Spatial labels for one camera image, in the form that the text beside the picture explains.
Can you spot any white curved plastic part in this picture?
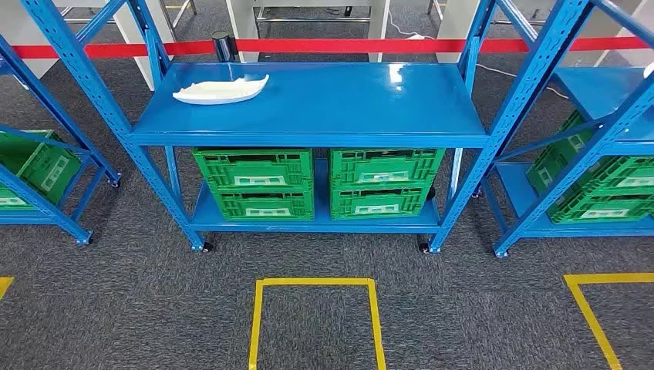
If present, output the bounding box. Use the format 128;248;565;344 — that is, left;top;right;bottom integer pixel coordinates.
172;73;270;106

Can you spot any blue metal shelf rack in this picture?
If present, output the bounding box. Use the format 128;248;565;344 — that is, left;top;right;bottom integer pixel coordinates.
19;0;596;255
482;0;654;259
0;35;123;245

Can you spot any green plastic crate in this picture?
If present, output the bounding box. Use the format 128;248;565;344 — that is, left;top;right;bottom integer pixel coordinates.
526;109;654;197
211;186;315;222
329;148;447;191
192;148;315;194
549;190;654;224
0;129;83;211
329;184;433;221

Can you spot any red barrier belt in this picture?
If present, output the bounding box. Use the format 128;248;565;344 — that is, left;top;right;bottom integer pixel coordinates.
11;36;650;59

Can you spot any white desk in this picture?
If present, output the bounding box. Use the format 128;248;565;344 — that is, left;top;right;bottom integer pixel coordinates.
224;0;392;63
0;0;177;92
435;0;654;67

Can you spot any black barrier post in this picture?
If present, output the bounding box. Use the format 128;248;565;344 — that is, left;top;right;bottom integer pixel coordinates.
211;30;237;63

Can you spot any white power cable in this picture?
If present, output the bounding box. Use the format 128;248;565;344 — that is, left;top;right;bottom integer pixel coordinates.
388;10;571;100

